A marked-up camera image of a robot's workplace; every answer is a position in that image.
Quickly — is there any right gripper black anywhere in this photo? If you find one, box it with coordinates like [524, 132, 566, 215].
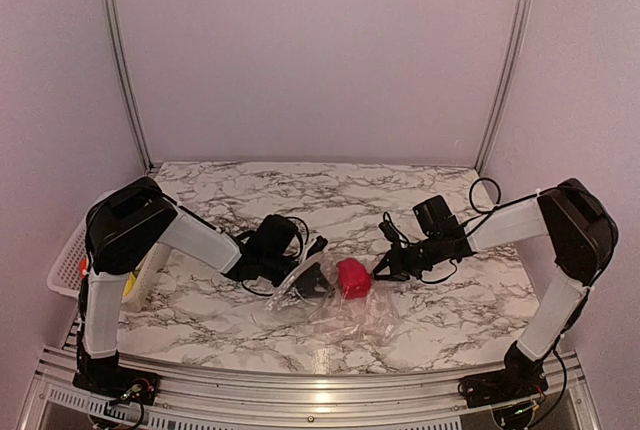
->
[369, 234, 442, 282]

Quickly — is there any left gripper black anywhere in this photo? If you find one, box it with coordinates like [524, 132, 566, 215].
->
[262, 252, 336, 299]

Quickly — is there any red fake pepper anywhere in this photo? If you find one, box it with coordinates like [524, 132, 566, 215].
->
[336, 258, 372, 300]

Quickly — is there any clear zip top bag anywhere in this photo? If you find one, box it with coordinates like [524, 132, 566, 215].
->
[265, 248, 400, 345]

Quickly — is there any orange fake tomato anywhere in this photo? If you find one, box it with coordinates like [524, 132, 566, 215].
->
[78, 257, 89, 279]

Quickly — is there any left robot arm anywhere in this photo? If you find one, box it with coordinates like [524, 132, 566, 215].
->
[77, 177, 328, 395]

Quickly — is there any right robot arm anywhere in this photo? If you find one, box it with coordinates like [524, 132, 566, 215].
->
[372, 178, 620, 398]

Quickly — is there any white perforated plastic basket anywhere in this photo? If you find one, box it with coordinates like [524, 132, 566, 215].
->
[47, 218, 171, 312]

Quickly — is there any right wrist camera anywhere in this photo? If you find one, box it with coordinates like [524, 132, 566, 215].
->
[378, 212, 412, 248]

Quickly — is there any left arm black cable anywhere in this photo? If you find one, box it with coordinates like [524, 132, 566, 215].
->
[284, 215, 311, 256]

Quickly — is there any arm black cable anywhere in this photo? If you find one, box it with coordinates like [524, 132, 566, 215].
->
[468, 177, 502, 213]
[284, 215, 311, 256]

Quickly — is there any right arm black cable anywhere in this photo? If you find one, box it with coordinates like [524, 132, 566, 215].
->
[468, 177, 502, 213]

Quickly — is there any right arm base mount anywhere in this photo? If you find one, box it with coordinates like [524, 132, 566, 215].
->
[457, 370, 549, 408]

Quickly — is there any front aluminium frame rail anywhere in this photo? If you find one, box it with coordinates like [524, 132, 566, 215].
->
[19, 344, 601, 430]

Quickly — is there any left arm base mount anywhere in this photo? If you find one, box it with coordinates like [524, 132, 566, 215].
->
[73, 364, 160, 405]

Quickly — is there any right aluminium frame post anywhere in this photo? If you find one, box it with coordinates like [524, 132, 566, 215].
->
[474, 0, 532, 175]

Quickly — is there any aluminium frame post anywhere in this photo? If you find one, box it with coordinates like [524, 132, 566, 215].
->
[474, 0, 532, 175]
[102, 0, 154, 174]

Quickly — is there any left aluminium frame post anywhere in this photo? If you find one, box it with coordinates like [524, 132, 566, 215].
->
[102, 0, 154, 174]

